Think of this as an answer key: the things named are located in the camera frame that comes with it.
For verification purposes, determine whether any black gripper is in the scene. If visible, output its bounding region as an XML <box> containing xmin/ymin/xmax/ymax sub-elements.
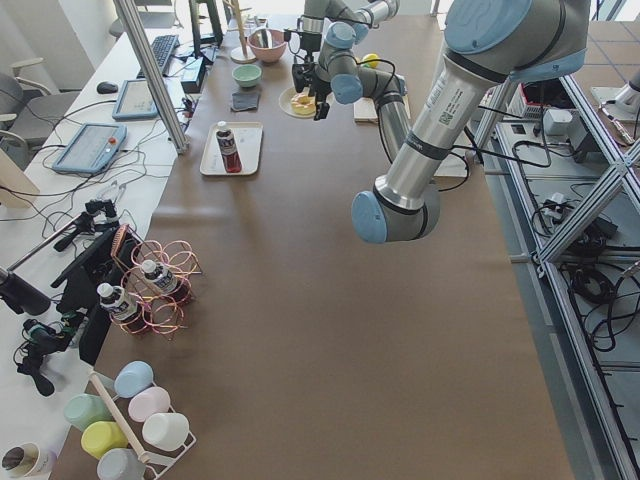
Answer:
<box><xmin>291</xmin><ymin>64</ymin><xmax>332</xmax><ymax>121</ymax></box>
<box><xmin>299</xmin><ymin>30</ymin><xmax>322</xmax><ymax>64</ymax></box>

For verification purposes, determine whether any glazed twisted donut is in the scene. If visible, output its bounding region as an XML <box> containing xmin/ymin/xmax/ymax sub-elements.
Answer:
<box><xmin>290</xmin><ymin>93</ymin><xmax>316</xmax><ymax>116</ymax></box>

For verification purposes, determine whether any white round plate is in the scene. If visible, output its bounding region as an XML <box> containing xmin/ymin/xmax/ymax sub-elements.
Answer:
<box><xmin>279</xmin><ymin>87</ymin><xmax>314</xmax><ymax>118</ymax></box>

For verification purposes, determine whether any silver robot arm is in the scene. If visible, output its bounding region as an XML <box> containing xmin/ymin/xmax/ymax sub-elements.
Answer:
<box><xmin>285</xmin><ymin>1</ymin><xmax>399</xmax><ymax>96</ymax></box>
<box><xmin>300</xmin><ymin>1</ymin><xmax>590</xmax><ymax>244</ymax></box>

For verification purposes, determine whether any cream rabbit tray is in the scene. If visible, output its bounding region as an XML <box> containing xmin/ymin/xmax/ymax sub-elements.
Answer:
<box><xmin>199</xmin><ymin>122</ymin><xmax>263</xmax><ymax>176</ymax></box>

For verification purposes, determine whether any dark tea bottle on tray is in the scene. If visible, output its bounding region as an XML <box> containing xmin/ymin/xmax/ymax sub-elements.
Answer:
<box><xmin>215</xmin><ymin>121</ymin><xmax>242</xmax><ymax>173</ymax></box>

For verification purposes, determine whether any pink ice bowl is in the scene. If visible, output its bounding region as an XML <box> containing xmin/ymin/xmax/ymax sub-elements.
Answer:
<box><xmin>248</xmin><ymin>28</ymin><xmax>287</xmax><ymax>63</ymax></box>

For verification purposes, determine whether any wooden cutting board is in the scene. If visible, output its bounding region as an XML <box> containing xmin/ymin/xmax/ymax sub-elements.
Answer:
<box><xmin>353</xmin><ymin>98</ymin><xmax>378</xmax><ymax>124</ymax></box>

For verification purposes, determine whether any yellow lemon far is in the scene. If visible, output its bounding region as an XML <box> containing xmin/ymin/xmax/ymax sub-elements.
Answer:
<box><xmin>360</xmin><ymin>53</ymin><xmax>380</xmax><ymax>69</ymax></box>

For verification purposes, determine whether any mint green bowl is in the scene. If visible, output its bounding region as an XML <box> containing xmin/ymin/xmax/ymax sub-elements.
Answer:
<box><xmin>232</xmin><ymin>64</ymin><xmax>262</xmax><ymax>88</ymax></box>

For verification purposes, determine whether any grey folded cloth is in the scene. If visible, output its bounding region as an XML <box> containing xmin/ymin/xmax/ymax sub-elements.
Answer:
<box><xmin>230</xmin><ymin>91</ymin><xmax>260</xmax><ymax>112</ymax></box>

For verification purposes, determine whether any round wooden stand base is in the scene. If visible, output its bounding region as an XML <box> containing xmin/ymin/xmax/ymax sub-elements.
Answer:
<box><xmin>230</xmin><ymin>47</ymin><xmax>256</xmax><ymax>64</ymax></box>

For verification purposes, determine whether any black keyboard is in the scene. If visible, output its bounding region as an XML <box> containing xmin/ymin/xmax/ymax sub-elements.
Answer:
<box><xmin>151</xmin><ymin>34</ymin><xmax>180</xmax><ymax>77</ymax></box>

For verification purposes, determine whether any blue teach pendant far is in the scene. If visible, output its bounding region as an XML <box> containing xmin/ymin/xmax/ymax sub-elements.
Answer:
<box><xmin>112</xmin><ymin>79</ymin><xmax>158</xmax><ymax>121</ymax></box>

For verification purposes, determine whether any blue teach pendant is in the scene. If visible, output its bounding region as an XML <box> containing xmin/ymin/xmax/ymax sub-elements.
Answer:
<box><xmin>112</xmin><ymin>79</ymin><xmax>158</xmax><ymax>121</ymax></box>
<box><xmin>52</xmin><ymin>123</ymin><xmax>127</xmax><ymax>174</ymax></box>

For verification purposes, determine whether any blue teach pendant near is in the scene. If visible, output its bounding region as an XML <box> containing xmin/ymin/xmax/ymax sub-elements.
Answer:
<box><xmin>52</xmin><ymin>123</ymin><xmax>127</xmax><ymax>174</ymax></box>

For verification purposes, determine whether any tea bottle in rack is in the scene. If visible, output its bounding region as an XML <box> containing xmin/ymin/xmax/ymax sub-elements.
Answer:
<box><xmin>140</xmin><ymin>259</ymin><xmax>192</xmax><ymax>305</ymax></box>
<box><xmin>96</xmin><ymin>283</ymin><xmax>149</xmax><ymax>335</ymax></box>

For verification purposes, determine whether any pastel cup rack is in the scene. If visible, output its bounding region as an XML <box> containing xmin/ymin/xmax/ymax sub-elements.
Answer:
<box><xmin>64</xmin><ymin>360</ymin><xmax>197</xmax><ymax>479</ymax></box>

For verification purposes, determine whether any aluminium frame post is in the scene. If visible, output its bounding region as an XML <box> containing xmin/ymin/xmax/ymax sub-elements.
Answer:
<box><xmin>114</xmin><ymin>0</ymin><xmax>189</xmax><ymax>155</ymax></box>

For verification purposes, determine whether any copper wire bottle rack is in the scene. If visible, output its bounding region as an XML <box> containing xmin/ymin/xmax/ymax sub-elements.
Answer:
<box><xmin>112</xmin><ymin>238</ymin><xmax>202</xmax><ymax>340</ymax></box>

